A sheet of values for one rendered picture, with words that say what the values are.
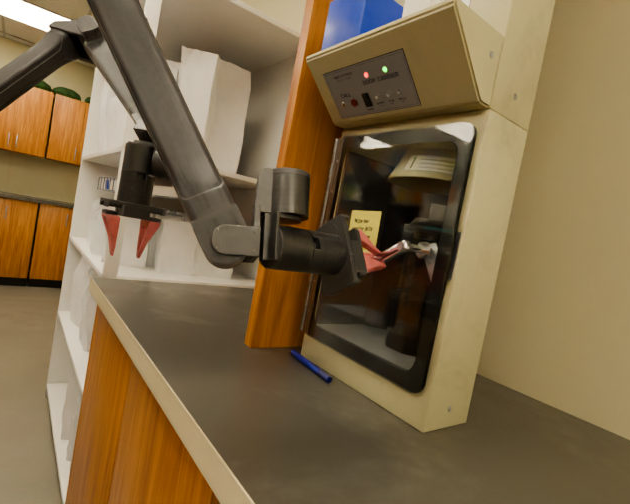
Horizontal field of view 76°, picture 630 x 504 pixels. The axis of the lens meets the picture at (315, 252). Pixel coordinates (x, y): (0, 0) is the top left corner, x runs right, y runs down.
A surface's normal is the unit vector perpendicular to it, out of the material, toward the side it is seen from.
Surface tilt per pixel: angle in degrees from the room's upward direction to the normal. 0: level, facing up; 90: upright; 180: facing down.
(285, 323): 90
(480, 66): 90
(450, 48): 135
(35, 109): 90
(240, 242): 78
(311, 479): 0
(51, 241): 90
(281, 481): 0
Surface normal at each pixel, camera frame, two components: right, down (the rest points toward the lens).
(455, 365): 0.58, 0.15
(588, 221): -0.79, -0.11
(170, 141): 0.18, -0.10
